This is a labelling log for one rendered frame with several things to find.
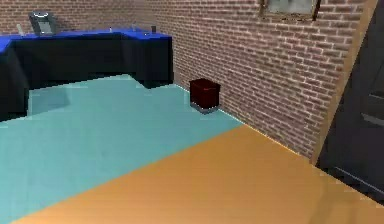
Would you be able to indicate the dark red bin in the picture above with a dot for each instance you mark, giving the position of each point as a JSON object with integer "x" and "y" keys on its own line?
{"x": 204, "y": 93}

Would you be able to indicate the small dark cup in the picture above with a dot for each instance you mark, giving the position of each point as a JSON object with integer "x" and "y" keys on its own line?
{"x": 153, "y": 29}

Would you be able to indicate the black counter with blue top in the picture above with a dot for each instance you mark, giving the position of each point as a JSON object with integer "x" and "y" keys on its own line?
{"x": 83, "y": 56}

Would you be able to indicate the dark grey room door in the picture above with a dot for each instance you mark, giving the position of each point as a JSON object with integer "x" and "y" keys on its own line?
{"x": 360, "y": 110}

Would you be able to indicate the grey coffee machine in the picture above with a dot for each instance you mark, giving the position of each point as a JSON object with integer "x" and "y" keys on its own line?
{"x": 42, "y": 23}

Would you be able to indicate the small pale bottle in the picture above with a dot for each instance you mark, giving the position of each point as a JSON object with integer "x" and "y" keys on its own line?
{"x": 20, "y": 30}

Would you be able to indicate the framed wall picture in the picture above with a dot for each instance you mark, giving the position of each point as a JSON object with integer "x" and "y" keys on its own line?
{"x": 290, "y": 6}

